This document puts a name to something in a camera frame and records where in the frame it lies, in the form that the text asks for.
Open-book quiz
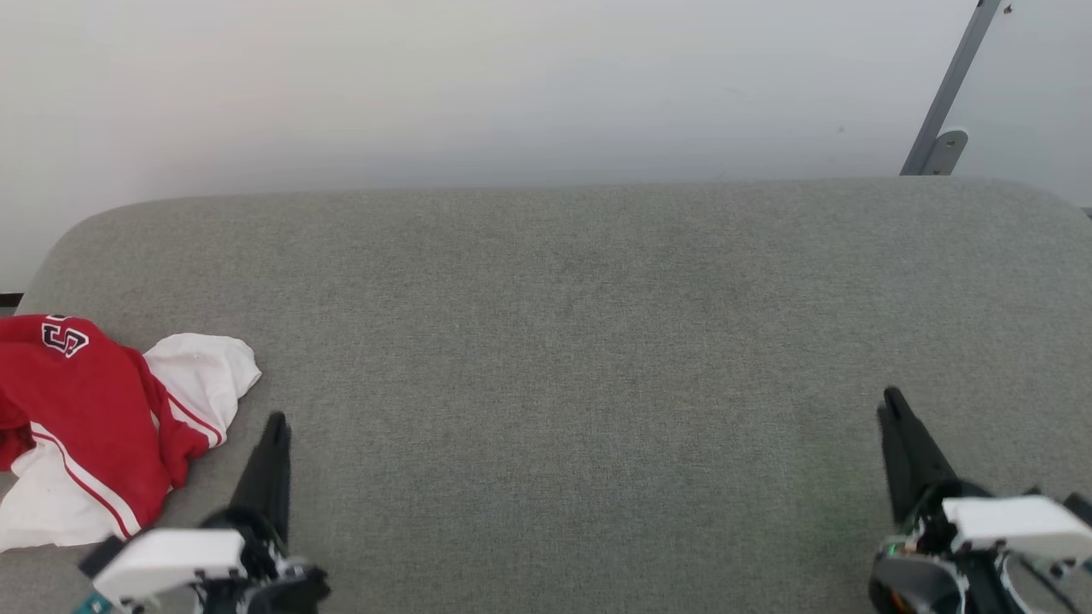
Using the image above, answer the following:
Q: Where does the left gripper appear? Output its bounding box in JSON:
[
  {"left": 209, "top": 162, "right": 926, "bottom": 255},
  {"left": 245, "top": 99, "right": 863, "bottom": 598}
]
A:
[{"left": 198, "top": 413, "right": 331, "bottom": 614}]

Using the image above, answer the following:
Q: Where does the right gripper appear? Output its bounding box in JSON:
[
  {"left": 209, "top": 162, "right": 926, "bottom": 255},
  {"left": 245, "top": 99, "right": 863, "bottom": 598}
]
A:
[{"left": 869, "top": 387, "right": 1025, "bottom": 614}]

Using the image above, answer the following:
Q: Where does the red basketball jersey number 23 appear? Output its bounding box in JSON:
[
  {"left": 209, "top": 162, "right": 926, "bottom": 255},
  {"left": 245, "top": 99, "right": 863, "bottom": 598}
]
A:
[{"left": 0, "top": 314, "right": 263, "bottom": 553}]

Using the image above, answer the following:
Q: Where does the grey metal pole bracket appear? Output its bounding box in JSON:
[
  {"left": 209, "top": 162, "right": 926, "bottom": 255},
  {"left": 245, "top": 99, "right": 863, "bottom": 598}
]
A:
[{"left": 923, "top": 129, "right": 969, "bottom": 177}]

